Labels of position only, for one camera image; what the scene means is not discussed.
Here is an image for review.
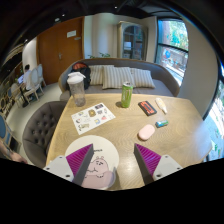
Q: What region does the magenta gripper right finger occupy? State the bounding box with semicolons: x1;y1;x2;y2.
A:
134;143;182;185

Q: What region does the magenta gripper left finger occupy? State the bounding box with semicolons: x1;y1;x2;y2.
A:
44;144;94;186

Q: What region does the pink computer mouse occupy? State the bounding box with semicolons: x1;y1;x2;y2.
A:
138;124;155;141

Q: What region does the small teal pack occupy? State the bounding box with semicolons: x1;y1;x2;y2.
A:
155;120;168;128

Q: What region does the white sticker sheet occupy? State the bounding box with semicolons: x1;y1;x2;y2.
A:
71;103;115;135

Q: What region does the grey tufted armchair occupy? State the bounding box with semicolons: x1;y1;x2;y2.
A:
22;101;66;168

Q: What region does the cream white tube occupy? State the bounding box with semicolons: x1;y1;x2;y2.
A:
155;98;167;114

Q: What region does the green drink can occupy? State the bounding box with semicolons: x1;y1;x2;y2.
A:
121;82;133;108

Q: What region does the grey curved sofa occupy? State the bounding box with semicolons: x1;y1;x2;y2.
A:
58;58;180;101

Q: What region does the clear plastic shaker bottle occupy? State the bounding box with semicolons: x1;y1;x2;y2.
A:
67;72;86;107

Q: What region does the striped cushion right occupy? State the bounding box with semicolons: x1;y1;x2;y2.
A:
130;68;155;88

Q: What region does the striped cushion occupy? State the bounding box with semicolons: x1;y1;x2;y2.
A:
89;65;114;86
103;66;135;89
130;68;155;88

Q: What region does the white chair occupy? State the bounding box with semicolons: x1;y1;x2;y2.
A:
23;68;42;101

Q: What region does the striped cushion middle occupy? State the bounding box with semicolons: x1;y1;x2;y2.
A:
103;66;135;89

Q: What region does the striped cushion left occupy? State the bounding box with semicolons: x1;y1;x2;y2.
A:
89;65;114;86

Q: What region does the black and orange backpack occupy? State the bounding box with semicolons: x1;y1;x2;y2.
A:
72;62;91;89

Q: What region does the seated person in white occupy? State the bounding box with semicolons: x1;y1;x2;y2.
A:
17;64;31;84

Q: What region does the wooden door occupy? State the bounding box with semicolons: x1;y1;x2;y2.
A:
37;17;84;84

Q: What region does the glass display cabinet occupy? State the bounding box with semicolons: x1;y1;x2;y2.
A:
117;21;147;60

